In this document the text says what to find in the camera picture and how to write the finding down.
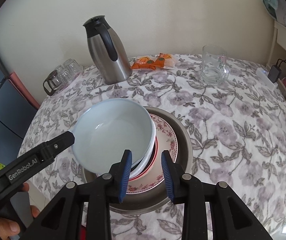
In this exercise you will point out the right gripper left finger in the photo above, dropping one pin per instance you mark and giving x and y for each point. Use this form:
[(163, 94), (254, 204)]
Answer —
[(61, 218)]

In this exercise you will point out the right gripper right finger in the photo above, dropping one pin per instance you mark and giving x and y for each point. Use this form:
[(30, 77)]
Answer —
[(230, 217)]

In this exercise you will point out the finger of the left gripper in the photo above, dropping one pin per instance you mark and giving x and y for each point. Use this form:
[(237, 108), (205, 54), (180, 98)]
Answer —
[(61, 143)]

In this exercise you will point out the light blue white bowl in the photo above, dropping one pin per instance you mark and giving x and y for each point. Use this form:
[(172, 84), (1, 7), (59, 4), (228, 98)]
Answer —
[(107, 129)]

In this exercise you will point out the deep white bowl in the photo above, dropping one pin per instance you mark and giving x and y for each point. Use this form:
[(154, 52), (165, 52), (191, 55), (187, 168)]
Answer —
[(138, 167)]

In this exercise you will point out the red rimmed white bowl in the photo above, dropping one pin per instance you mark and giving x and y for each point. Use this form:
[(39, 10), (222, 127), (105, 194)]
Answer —
[(150, 162)]

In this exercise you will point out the dark blue cabinet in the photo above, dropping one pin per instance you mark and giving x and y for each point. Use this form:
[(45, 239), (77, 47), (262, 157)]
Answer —
[(16, 115)]

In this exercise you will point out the clear drinking glass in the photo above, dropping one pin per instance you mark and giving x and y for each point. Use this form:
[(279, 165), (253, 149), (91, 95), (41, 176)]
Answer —
[(59, 70), (74, 68), (66, 77)]

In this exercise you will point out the round metal pan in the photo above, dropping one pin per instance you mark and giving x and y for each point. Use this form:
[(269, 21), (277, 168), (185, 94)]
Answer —
[(148, 193)]

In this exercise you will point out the pink board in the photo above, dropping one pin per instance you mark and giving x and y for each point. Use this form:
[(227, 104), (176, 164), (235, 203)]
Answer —
[(23, 91)]

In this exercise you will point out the floral grey tablecloth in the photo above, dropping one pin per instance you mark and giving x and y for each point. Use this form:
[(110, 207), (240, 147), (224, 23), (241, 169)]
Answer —
[(237, 129)]

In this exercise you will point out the steel thermos jug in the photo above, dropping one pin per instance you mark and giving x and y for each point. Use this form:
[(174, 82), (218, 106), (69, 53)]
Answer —
[(107, 51)]

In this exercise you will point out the orange snack packet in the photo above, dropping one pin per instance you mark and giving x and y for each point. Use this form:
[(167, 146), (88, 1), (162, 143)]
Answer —
[(143, 63), (166, 61)]

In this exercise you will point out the white power strip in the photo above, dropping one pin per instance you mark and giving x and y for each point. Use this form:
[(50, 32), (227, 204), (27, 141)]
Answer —
[(270, 82)]

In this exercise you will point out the clear glass mug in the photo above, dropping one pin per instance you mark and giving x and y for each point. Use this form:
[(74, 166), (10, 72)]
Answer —
[(214, 70)]

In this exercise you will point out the black power adapter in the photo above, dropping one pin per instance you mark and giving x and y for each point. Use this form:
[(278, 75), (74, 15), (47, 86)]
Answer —
[(274, 73)]

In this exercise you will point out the glass teapot black handle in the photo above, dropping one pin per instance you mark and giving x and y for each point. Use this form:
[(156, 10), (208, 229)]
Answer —
[(52, 83)]

